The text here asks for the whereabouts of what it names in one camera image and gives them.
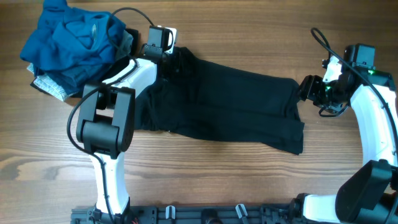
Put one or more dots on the white patterned cloth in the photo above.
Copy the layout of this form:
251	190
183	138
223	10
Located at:
49	85

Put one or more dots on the grey folded garment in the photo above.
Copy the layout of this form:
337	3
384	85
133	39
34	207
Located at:
124	47

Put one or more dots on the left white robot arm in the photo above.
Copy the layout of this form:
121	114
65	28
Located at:
106	123

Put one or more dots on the black t-shirt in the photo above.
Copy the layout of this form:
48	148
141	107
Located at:
218	103

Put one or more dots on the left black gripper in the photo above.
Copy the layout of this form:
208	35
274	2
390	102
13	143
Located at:
174	64

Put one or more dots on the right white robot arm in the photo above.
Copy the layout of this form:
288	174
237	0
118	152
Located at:
370	195

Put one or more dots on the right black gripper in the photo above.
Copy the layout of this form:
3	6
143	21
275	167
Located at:
308	89

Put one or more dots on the blue crumpled shirt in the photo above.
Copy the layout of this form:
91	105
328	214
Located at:
72	45

